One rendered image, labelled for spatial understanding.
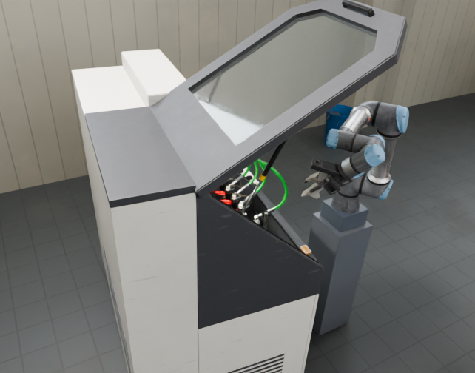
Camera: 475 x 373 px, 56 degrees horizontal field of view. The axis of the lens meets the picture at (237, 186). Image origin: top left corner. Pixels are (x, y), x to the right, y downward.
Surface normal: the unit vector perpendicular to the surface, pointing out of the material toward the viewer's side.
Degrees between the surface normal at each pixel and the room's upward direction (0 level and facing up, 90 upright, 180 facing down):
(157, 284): 90
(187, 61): 90
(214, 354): 90
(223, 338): 90
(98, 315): 0
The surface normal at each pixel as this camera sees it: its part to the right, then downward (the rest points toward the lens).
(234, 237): 0.37, 0.51
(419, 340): 0.04, -0.84
